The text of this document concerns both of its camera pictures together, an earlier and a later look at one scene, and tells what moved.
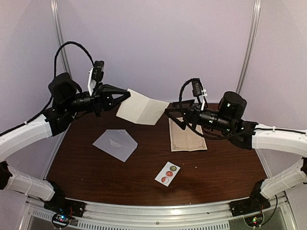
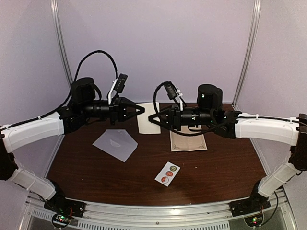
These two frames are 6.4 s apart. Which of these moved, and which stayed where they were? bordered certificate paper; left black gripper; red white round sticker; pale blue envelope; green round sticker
Moved: left black gripper
Stayed: bordered certificate paper; red white round sticker; green round sticker; pale blue envelope
